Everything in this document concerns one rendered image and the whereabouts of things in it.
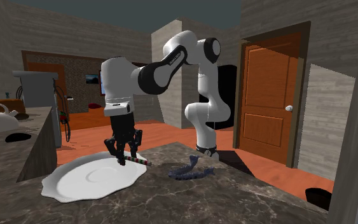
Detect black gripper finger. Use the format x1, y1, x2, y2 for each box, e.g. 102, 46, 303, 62
128, 129, 144, 158
104, 136, 127, 166

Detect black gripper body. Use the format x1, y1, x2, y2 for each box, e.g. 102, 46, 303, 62
109, 111, 136, 144

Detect red green white striped pen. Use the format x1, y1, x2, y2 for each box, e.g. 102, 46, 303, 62
116, 155, 153, 167

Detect white wavy-edged plate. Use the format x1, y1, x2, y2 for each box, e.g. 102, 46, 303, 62
40, 151, 149, 204

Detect grey tall appliance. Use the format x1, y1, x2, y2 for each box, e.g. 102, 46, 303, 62
12, 70, 62, 149

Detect black round dish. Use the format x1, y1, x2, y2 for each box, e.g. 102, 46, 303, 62
4, 132, 32, 144

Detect brown box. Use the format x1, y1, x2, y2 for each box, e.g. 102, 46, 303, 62
0, 98, 27, 115

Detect orange panelled door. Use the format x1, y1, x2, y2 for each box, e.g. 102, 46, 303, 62
233, 21, 312, 169

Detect black bin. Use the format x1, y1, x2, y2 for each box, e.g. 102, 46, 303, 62
305, 187, 333, 212

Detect dark wall picture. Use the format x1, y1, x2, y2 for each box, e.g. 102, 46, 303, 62
85, 73, 100, 85

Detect black hanging cables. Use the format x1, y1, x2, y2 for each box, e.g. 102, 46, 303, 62
53, 85, 73, 143

